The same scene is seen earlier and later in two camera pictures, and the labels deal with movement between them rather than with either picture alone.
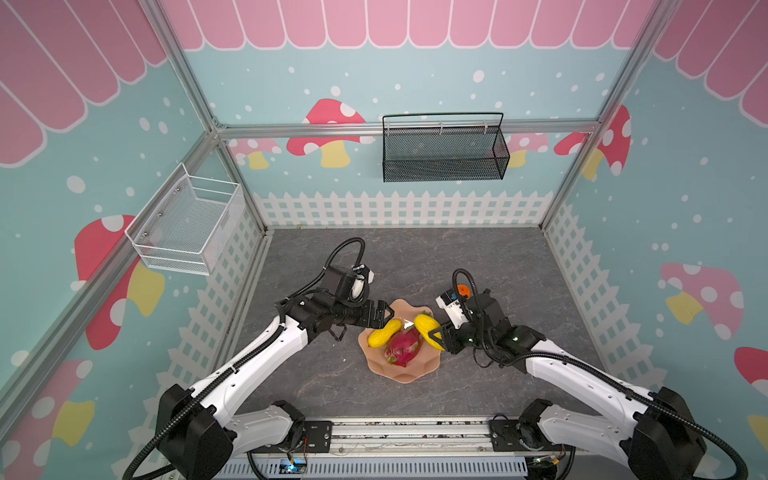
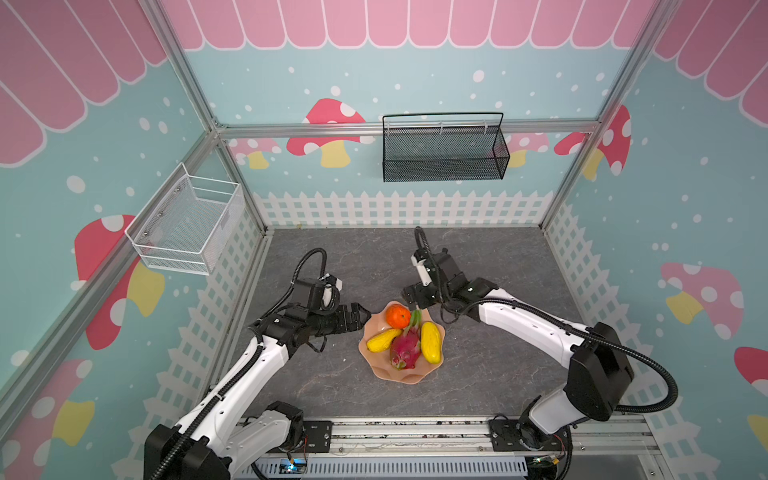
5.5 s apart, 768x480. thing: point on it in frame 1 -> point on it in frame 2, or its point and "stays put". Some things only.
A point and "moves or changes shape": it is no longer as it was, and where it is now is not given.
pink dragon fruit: [403, 346] moves or changes shape
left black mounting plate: [318, 436] stays put
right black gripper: [450, 334] -> [421, 294]
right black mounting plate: [509, 435] stays put
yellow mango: [425, 323] moves or changes shape
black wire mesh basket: [439, 147] stays put
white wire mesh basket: [189, 223] stays put
